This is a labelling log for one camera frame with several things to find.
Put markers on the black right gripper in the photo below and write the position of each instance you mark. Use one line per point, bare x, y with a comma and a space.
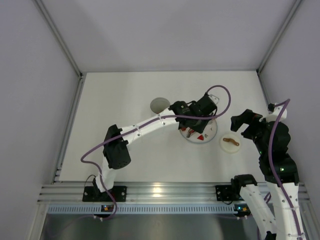
246, 124

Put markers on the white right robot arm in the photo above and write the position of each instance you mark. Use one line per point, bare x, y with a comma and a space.
271, 138

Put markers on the red orange food slices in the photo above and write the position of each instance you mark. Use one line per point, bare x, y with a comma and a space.
183, 130

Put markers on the white cylindrical lunch container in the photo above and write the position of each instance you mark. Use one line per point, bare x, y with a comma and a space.
159, 104

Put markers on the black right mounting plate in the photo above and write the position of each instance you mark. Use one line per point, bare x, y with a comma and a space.
226, 193

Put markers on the slotted cable duct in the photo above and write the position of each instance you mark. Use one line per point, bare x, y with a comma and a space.
126, 209

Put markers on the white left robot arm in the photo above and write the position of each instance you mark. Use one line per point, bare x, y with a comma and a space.
119, 142

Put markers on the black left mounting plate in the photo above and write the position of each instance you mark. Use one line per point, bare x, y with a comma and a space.
90, 194

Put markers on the white patterned plate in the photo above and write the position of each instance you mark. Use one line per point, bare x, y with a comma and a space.
208, 134

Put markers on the black mounting plate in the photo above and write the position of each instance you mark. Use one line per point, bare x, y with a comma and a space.
226, 193
90, 194

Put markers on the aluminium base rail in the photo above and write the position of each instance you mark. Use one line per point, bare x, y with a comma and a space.
136, 193

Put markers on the metal tongs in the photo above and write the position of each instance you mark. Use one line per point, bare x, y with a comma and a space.
189, 132

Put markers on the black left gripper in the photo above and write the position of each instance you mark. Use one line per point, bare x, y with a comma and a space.
194, 125

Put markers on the white round container lid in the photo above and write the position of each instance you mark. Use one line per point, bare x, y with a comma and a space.
230, 143

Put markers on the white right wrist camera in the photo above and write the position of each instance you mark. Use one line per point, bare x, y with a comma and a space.
275, 110

